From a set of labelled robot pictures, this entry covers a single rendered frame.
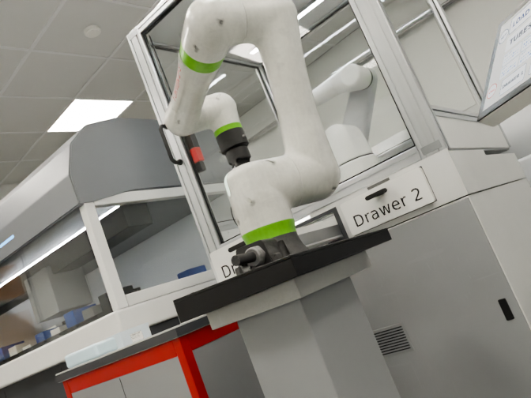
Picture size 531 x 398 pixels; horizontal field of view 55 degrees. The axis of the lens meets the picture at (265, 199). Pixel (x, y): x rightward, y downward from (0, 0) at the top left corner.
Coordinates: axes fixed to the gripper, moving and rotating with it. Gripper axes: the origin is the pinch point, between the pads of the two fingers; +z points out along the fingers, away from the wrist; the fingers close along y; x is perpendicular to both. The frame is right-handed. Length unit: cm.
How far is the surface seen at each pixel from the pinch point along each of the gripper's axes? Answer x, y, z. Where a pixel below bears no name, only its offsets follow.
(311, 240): 10.6, -3.9, 15.1
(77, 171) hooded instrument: -82, -3, -51
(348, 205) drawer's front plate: 17.7, -21.1, 8.6
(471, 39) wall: 28, -341, -106
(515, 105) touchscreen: 75, -7, 5
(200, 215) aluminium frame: -45, -24, -13
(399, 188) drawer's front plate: 35.7, -21.0, 10.5
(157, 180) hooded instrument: -82, -45, -44
